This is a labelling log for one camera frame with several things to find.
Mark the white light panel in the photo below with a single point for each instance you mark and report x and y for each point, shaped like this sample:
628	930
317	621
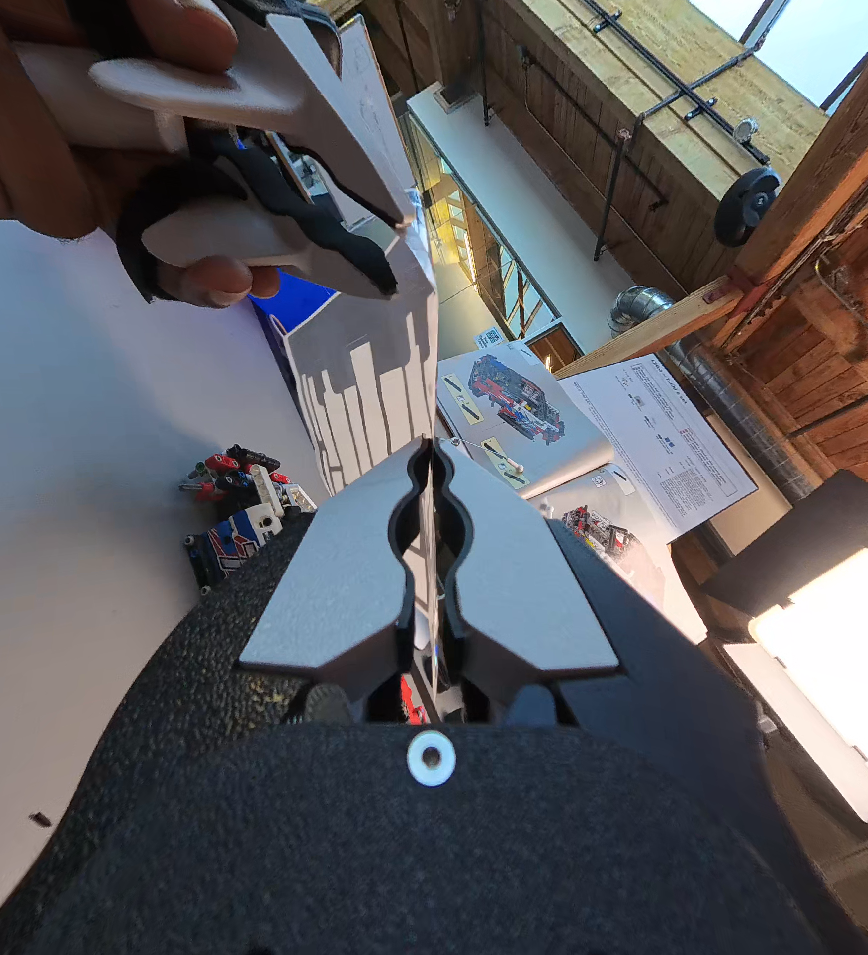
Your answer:
837	656

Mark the person's left hand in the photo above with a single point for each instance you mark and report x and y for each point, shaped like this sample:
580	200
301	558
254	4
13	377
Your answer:
24	149

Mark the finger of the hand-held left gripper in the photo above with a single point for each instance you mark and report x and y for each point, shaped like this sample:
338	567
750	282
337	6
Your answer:
333	267
315	112

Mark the lego sticker sheet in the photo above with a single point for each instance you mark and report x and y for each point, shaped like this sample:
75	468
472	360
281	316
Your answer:
374	388

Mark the tiny black lego pin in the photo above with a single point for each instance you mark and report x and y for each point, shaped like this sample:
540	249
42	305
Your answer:
41	819

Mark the white printed paper sheet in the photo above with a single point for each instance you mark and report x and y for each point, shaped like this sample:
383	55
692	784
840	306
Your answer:
672	440

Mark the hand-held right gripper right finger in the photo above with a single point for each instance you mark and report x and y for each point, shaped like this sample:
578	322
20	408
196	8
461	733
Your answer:
523	589

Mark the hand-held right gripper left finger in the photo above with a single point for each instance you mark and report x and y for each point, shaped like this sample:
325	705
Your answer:
329	582

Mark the lego race car model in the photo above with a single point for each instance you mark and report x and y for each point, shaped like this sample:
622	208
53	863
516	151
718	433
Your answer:
240	537

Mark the lego instruction booklet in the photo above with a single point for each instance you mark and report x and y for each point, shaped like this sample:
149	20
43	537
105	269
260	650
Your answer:
508	403

